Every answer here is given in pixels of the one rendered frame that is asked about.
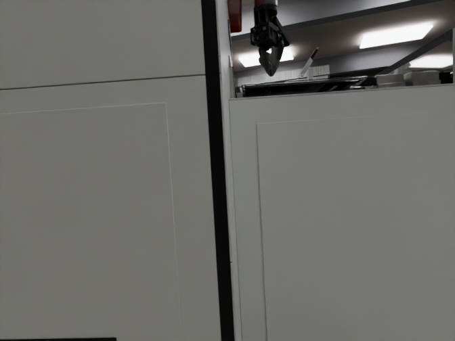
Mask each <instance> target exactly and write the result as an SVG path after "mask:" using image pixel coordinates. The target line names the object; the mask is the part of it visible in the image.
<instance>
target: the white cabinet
mask: <svg viewBox="0 0 455 341"><path fill-rule="evenodd" d="M229 110H230V135H231V147H232V171H233V184H234V208H235V220H236V245H237V257H238V281H239V294H240V318H241V330H242V341H455V85H448V86H438V87H419V88H408V89H389V90H378V91H359V92H348V93H329V94H319V95H299V96H288V97H269V98H259V99H239V100H229Z"/></svg>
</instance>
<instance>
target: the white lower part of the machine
mask: <svg viewBox="0 0 455 341"><path fill-rule="evenodd" d="M0 341H242V330H241V318H240V294H239V281H238V257H237V245H236V220H235V208H234V184H233V171H232V147H231V135H230V110H229V99H228V95H227V91H226V88H225V84H224V81H223V76H222V74H220V73H213V74H206V76H205V75H202V76H184V77H174V78H156V79H146V80H137V81H119V82H109V83H91V84H82V85H64V86H54V87H36V88H26V89H8V90H0Z"/></svg>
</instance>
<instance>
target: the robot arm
mask: <svg viewBox="0 0 455 341"><path fill-rule="evenodd" d="M277 8H278V0H255V7H254V22H255V26H254V27H252V28H250V31H251V45H253V46H258V47H259V56H260V57H259V63H260V64H261V65H262V66H263V67H264V68H265V71H266V72H267V74H268V75H269V76H273V75H274V74H275V72H276V70H277V68H278V65H279V63H280V60H281V58H282V54H283V51H284V47H287V46H289V45H290V39H289V37H288V35H287V34H286V32H285V30H284V29H283V27H282V25H281V23H280V21H279V20H278V18H277V17H276V15H277V14H278V9H277ZM252 34H253V36H254V42H253V41H252ZM269 49H272V52H271V53H269V52H267V51H269Z"/></svg>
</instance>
